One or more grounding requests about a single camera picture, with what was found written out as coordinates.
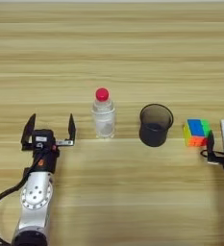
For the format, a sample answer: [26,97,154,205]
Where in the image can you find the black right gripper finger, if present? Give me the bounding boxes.
[206,129,224,166]

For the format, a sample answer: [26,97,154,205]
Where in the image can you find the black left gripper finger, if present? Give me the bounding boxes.
[67,112,77,147]
[20,112,37,152]

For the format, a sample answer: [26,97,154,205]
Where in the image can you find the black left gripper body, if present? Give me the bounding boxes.
[21,138,76,176]

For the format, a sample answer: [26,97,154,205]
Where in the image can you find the colourful Rubik's cube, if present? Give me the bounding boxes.
[182,118,212,148]

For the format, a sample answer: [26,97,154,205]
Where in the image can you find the clear bottle with red cap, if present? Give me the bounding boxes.
[91,87,117,140]

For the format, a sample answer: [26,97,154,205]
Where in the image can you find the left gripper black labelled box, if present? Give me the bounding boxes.
[32,128,57,149]

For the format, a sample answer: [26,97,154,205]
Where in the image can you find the black mesh pen cup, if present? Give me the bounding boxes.
[138,103,175,148]

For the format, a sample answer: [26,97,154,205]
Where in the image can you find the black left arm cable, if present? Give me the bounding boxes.
[0,157,42,246]

